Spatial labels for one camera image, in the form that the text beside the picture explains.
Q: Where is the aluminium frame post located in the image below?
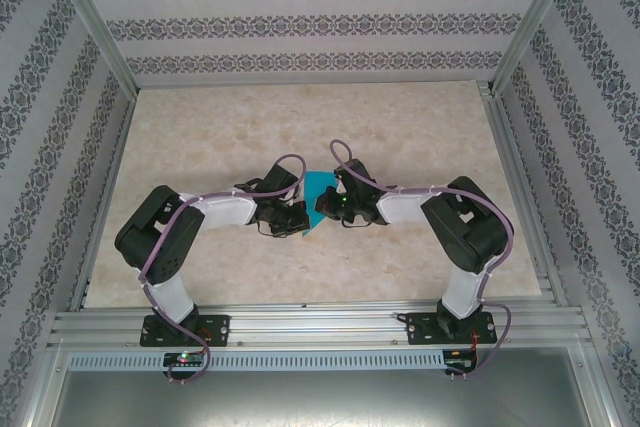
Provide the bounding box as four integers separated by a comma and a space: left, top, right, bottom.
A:
490, 0, 585, 96
38, 0, 140, 96

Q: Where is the slotted grey cable duct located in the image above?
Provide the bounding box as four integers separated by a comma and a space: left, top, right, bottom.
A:
67, 349, 446, 373

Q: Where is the grey metal sheet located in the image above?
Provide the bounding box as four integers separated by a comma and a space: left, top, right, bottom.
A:
47, 371, 609, 427

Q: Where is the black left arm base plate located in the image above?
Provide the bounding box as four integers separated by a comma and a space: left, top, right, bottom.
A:
139, 314, 232, 349

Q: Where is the teal cloth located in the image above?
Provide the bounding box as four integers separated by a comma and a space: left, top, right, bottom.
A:
301, 170, 338, 238

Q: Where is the aluminium side rail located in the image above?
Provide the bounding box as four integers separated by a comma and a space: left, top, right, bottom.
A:
67, 89, 141, 311
477, 80, 570, 308

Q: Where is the circuit board with green light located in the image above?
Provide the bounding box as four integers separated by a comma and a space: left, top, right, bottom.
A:
163, 352, 205, 368

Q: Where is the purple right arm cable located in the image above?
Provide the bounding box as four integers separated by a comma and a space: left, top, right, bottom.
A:
328, 139, 516, 379

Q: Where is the long aluminium rail beam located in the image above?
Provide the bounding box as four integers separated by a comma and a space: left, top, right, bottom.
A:
47, 299, 596, 348

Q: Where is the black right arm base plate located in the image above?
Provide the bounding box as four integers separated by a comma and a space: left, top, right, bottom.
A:
405, 311, 499, 347

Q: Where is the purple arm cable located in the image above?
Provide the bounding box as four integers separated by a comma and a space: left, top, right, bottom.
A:
328, 139, 516, 379
138, 154, 308, 388

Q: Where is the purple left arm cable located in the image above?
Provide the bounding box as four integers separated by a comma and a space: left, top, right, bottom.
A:
138, 154, 308, 388

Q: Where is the thin black left gripper cable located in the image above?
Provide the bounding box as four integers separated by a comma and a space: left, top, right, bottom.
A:
257, 222, 290, 240

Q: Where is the small dark circuit board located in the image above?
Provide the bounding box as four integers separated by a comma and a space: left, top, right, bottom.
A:
444, 349, 476, 373

